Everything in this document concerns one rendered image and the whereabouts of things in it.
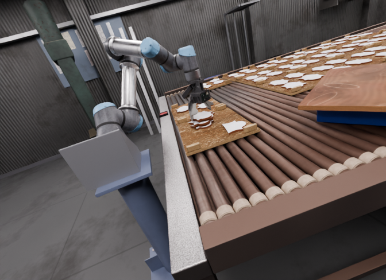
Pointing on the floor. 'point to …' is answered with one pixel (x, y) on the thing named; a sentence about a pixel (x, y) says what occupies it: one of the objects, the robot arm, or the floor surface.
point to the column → (146, 215)
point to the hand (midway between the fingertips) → (201, 115)
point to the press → (61, 55)
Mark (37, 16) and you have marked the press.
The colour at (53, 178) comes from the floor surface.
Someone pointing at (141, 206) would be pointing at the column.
